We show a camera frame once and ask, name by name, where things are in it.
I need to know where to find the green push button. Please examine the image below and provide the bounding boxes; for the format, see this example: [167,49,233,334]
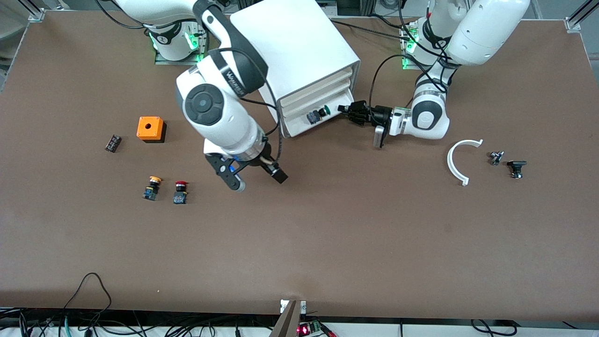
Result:
[307,106,331,125]

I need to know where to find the yellow push button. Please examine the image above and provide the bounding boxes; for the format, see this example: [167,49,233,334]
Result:
[142,176,163,202]

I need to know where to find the white curved plastic arc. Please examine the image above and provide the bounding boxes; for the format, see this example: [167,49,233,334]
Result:
[447,139,484,187]

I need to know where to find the circuit board with red LED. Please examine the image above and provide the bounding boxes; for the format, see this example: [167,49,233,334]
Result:
[297,320,324,337]

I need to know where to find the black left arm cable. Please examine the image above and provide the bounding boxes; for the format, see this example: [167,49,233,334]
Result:
[369,0,451,113]

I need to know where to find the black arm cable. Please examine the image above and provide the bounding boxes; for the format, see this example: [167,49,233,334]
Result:
[215,47,284,164]
[369,0,451,113]

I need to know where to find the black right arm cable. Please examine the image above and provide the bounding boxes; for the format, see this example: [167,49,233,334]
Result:
[215,47,284,164]

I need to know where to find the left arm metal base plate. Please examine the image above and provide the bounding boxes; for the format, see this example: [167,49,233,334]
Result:
[400,23,424,71]

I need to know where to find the black cable on table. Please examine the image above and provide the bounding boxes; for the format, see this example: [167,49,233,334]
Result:
[328,18,413,41]

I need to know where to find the orange button enclosure box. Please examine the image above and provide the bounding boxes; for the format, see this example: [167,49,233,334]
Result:
[137,116,167,144]

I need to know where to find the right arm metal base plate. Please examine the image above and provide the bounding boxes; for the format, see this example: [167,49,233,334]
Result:
[154,21,207,65]

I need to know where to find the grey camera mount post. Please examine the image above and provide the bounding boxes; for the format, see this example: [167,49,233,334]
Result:
[269,300,307,337]

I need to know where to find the black looped cable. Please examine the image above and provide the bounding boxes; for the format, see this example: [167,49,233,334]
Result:
[63,273,113,323]

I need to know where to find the aluminium frame corner bracket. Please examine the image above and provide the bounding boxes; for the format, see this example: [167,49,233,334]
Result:
[564,0,599,34]
[19,0,47,23]

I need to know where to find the black curled cable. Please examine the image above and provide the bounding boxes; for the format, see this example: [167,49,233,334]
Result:
[470,319,516,337]

